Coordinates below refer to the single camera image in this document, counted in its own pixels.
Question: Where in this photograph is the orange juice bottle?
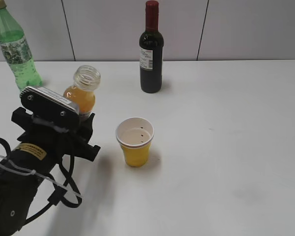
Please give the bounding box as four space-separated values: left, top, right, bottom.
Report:
63 65 101 121

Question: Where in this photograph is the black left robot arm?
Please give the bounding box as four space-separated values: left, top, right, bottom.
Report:
0 107 100 236

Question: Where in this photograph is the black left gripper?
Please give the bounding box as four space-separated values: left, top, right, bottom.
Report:
11 107 101 162

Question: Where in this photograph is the dark red wine bottle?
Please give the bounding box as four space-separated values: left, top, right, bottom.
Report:
139 0 164 93

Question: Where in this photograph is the yellow paper cup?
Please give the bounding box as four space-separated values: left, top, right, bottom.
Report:
116 117 154 167

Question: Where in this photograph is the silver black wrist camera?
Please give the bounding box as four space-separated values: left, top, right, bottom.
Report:
20 86 80 130

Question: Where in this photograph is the green plastic soda bottle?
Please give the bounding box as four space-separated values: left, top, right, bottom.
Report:
0 0 42 90

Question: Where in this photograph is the white zip tie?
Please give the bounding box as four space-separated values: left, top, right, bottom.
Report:
0 155 82 198

